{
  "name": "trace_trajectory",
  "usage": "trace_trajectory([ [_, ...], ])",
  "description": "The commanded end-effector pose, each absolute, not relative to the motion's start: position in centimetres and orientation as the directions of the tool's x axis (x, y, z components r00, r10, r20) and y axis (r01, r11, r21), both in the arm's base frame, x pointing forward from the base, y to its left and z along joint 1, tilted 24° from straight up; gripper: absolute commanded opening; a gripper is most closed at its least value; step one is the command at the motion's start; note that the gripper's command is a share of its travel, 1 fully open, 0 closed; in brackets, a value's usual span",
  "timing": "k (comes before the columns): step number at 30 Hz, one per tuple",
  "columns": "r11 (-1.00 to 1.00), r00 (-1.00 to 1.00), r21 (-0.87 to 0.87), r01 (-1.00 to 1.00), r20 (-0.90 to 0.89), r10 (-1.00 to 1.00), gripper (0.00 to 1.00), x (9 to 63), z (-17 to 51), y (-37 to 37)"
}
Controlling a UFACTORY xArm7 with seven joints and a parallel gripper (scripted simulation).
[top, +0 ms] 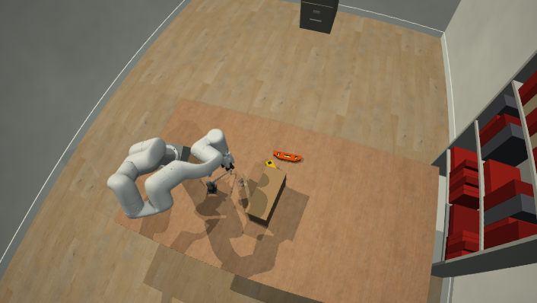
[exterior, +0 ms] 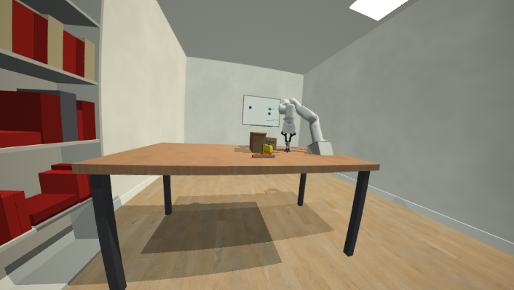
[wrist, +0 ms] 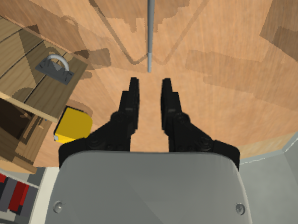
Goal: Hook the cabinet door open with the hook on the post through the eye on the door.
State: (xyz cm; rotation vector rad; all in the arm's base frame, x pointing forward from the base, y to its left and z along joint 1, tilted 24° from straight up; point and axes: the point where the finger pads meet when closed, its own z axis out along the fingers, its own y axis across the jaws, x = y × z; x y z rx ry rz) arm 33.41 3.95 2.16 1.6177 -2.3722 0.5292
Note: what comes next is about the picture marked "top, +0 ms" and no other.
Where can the orange spirit level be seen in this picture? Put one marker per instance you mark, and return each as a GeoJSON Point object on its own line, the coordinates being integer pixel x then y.
{"type": "Point", "coordinates": [287, 156]}

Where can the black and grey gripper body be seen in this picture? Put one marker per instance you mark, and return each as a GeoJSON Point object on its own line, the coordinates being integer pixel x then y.
{"type": "Point", "coordinates": [228, 160]}

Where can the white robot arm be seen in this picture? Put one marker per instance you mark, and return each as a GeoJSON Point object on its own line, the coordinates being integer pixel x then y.
{"type": "Point", "coordinates": [147, 156]}

